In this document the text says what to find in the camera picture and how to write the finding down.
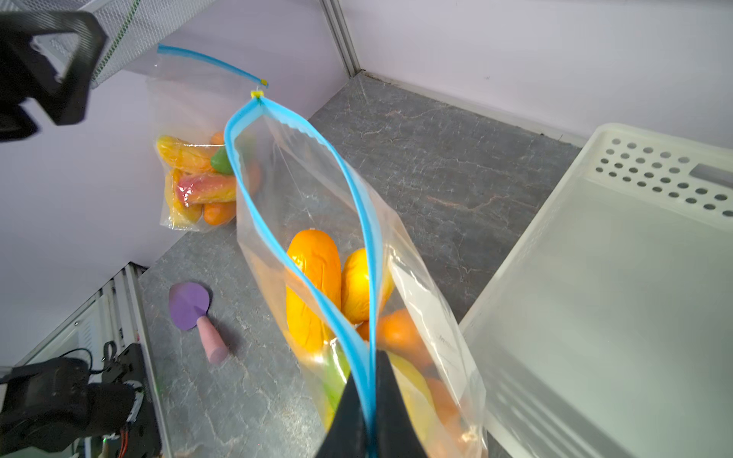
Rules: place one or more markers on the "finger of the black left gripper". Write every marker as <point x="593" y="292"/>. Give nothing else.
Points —
<point x="26" y="73"/>

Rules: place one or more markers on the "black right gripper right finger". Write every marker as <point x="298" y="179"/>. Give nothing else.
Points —
<point x="394" y="433"/>

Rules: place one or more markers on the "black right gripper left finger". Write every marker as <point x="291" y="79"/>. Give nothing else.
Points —
<point x="348" y="435"/>

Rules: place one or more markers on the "yellow green mango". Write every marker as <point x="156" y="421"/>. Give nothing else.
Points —
<point x="416" y="396"/>

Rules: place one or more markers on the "orange mango top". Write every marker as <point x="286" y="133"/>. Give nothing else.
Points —
<point x="397" y="333"/>

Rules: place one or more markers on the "spare clear zip-top bag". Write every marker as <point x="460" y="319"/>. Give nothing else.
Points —
<point x="312" y="211"/>

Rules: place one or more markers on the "orange wrinkled small mango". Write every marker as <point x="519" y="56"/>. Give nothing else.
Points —
<point x="356" y="288"/>

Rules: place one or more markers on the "clear zip-top bag blue zipper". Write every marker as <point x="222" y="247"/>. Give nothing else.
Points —
<point x="192" y="96"/>

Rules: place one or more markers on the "red yellow mango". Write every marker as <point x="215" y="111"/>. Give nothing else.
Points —
<point x="206" y="188"/>

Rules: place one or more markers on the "large orange mango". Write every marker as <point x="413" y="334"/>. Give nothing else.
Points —
<point x="217" y="214"/>

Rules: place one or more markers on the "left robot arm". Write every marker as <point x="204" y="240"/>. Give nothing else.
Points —
<point x="52" y="404"/>

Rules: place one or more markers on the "purple pink scoop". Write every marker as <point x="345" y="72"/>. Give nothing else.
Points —
<point x="189" y="303"/>

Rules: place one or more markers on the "white perforated plastic basket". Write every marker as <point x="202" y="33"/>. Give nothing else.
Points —
<point x="607" y="331"/>

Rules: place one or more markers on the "white mesh wall basket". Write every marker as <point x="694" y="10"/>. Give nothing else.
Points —
<point x="132" y="27"/>

